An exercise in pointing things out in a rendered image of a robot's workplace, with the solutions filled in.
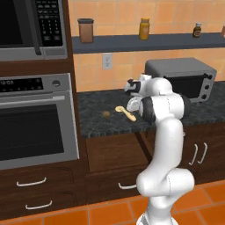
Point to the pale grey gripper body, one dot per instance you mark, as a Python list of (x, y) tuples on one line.
[(133, 105)]

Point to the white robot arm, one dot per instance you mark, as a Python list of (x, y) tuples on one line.
[(167, 140)]

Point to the open brown wooden drawer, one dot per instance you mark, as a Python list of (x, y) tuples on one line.
[(114, 152)]

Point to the brown wooden drawer front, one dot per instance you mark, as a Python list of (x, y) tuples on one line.
[(44, 175), (58, 202)]

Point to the pale wooden spoon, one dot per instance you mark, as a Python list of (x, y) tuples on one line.
[(126, 113)]

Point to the small brown round food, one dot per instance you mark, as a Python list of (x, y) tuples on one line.
[(106, 114)]

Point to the grey toaster oven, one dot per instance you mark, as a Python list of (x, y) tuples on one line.
[(181, 68)]

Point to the brown wooden cupboard door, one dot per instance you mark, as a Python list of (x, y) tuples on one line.
[(215, 152), (187, 137)]

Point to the yellow jar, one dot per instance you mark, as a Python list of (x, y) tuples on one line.
[(144, 29)]

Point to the brown jar with dark lid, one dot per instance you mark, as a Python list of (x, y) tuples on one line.
[(85, 30)]

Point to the dark bottle with pale cap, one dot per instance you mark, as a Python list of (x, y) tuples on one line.
[(197, 30)]

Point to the reddish brown container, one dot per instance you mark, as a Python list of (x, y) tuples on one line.
[(223, 32)]

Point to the black and steel microwave oven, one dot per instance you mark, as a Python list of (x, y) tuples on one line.
[(17, 29)]

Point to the white wall socket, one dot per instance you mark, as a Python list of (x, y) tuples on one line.
[(107, 61)]

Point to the dark grey wall shelf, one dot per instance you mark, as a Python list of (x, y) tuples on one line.
[(123, 43)]

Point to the stainless steel wall oven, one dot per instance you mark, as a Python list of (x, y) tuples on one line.
[(32, 132)]

